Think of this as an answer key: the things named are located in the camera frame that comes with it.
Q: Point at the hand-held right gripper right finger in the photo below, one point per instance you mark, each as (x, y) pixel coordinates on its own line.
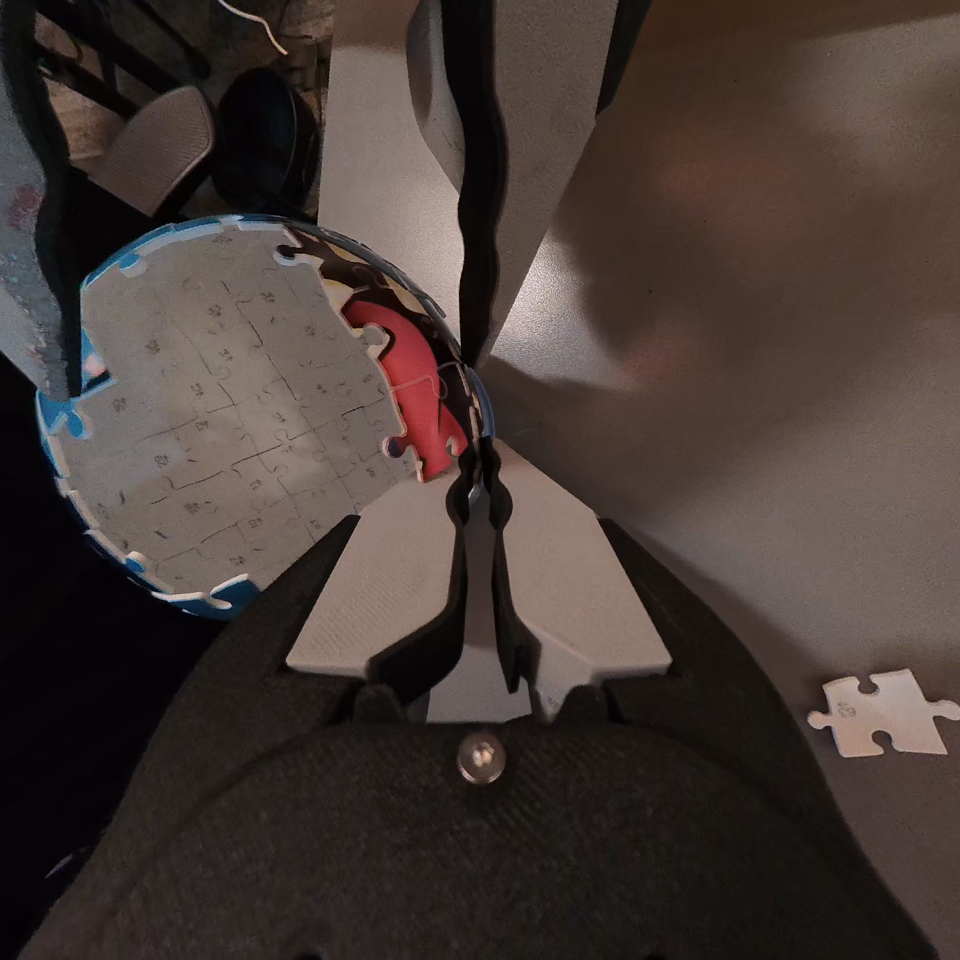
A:
(585, 600)

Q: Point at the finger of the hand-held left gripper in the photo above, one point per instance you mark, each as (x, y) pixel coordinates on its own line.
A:
(19, 262)
(547, 150)

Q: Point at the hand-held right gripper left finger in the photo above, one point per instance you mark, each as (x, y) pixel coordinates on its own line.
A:
(352, 600)

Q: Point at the blue puzzle ball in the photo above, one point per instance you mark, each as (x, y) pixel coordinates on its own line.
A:
(225, 420)

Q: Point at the white-backed puzzle piece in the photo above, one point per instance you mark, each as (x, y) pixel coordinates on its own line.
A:
(885, 712)

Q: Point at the grey office chair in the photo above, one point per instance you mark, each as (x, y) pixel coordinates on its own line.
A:
(266, 135)

